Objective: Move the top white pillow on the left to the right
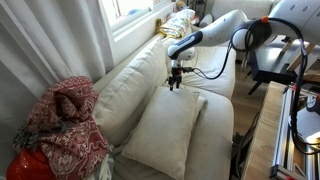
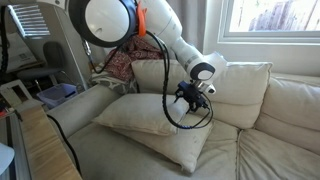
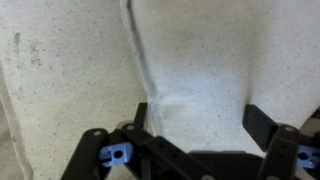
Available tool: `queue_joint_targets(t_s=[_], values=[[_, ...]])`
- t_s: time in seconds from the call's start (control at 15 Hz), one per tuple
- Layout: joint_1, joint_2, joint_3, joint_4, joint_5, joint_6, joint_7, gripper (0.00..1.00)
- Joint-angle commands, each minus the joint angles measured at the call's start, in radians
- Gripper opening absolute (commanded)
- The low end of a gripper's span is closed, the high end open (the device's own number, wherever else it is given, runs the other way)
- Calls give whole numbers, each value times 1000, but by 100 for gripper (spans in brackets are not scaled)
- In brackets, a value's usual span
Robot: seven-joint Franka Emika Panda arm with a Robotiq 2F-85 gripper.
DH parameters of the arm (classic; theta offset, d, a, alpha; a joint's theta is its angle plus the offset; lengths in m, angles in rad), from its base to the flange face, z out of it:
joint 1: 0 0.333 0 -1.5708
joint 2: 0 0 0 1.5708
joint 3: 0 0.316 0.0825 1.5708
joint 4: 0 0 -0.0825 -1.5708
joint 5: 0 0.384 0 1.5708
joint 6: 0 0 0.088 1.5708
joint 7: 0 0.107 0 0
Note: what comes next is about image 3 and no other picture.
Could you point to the white throw pillow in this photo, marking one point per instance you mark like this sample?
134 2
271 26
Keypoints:
66 67
203 61

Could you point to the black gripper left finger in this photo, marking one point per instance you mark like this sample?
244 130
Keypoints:
145 156

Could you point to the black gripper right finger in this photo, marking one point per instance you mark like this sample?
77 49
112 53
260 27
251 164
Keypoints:
285 147

